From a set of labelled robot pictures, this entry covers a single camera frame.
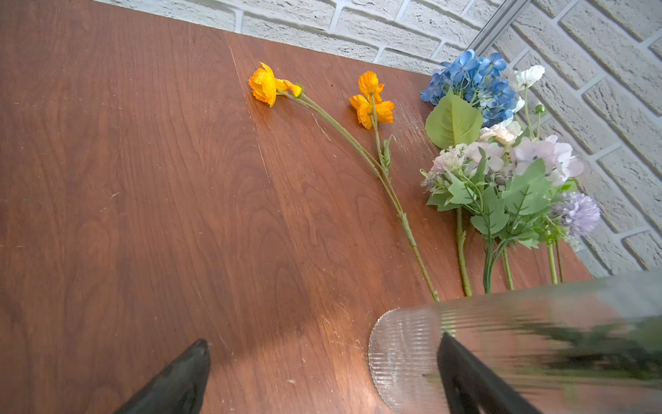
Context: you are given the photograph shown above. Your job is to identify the clear ribbed glass vase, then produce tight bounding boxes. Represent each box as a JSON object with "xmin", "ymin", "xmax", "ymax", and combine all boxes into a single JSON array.
[{"xmin": 368, "ymin": 270, "xmax": 661, "ymax": 413}]

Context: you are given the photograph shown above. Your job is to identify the blue hydrangea flower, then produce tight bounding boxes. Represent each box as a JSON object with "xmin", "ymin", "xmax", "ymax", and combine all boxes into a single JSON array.
[{"xmin": 421, "ymin": 49, "xmax": 518, "ymax": 150}]

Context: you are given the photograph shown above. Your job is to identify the yellow orange poppy stem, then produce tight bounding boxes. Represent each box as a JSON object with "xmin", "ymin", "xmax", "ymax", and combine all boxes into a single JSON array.
[{"xmin": 247, "ymin": 61, "xmax": 441, "ymax": 304}]

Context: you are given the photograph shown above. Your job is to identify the white small flower stem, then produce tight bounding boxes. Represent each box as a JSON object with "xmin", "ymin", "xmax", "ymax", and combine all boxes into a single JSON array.
[{"xmin": 510, "ymin": 65, "xmax": 546, "ymax": 141}]

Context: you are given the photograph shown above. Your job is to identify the white green mixed bouquet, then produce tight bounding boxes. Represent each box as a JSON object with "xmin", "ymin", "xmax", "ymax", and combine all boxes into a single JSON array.
[{"xmin": 422, "ymin": 126, "xmax": 602, "ymax": 293}]

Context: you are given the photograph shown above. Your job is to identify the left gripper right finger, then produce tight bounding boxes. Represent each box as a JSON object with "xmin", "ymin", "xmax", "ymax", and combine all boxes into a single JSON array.
[{"xmin": 436, "ymin": 332, "xmax": 539, "ymax": 413}]

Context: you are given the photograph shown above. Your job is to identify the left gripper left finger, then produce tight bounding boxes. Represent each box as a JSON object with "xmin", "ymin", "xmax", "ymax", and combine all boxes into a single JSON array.
[{"xmin": 115, "ymin": 338, "xmax": 211, "ymax": 414}]

